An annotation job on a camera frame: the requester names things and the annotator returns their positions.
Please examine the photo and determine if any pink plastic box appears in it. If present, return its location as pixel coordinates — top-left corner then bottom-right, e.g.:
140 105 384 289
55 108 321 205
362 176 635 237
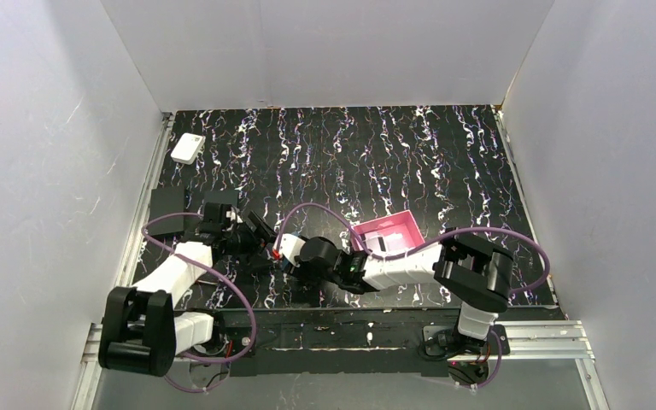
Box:
353 210 425 255

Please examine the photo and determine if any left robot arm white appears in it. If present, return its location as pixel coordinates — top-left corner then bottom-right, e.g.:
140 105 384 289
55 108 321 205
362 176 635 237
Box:
97 203 277 377

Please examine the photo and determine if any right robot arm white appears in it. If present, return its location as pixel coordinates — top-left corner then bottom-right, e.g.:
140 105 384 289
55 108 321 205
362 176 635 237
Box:
273 234 514 340

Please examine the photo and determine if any credit card in pink box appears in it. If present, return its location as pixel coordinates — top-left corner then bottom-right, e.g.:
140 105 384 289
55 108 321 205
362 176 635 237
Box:
365 232 413 255

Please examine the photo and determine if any black box near left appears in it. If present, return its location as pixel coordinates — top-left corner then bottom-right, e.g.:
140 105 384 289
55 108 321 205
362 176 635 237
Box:
201 190 240 208

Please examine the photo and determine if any black box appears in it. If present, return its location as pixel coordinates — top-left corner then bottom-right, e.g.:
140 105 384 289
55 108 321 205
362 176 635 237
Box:
201 190 240 208
148 185 187 238

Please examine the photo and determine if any black box far left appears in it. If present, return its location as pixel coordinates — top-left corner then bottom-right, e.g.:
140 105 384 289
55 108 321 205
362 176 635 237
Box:
148 185 187 238

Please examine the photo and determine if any white small device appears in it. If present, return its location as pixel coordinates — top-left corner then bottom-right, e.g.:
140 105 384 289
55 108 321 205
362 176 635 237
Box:
170 132 206 165

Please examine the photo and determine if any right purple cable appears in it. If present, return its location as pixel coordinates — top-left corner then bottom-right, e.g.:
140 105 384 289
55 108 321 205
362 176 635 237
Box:
273 202 551 388

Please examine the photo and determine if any purple cable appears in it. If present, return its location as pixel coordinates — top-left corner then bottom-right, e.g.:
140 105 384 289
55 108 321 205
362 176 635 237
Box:
273 202 551 388
141 212 259 395

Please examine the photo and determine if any aluminium frame rail left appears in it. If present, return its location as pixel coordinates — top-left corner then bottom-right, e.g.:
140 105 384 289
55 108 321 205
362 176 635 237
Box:
102 113 174 324

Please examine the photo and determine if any aluminium frame rail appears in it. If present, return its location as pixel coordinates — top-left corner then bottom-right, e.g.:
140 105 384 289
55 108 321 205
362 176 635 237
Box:
102 113 174 324
71 320 609 409

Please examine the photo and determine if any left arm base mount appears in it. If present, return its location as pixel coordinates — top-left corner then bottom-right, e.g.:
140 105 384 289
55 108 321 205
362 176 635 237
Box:
188 330 252 393

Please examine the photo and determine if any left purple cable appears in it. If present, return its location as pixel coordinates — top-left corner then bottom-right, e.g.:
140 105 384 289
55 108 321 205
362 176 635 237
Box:
141 212 259 395

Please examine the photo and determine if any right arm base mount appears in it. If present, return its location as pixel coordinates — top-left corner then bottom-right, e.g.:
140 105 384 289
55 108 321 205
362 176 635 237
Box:
417 325 511 391

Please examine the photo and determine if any aluminium frame rail front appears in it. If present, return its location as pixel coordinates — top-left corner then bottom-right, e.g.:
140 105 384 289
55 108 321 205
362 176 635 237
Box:
71 320 609 409

